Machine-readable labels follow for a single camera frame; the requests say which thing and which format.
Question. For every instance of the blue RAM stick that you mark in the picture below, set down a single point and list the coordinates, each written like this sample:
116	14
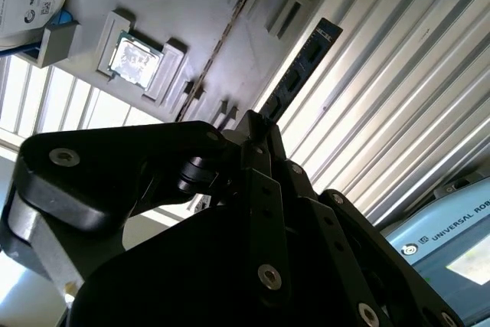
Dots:
306	63

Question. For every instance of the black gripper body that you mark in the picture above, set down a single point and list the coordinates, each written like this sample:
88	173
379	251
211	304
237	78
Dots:
172	285

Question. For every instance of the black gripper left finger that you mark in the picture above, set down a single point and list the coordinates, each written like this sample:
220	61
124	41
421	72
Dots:
95	181

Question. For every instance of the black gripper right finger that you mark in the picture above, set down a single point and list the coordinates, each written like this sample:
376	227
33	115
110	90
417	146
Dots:
383	258

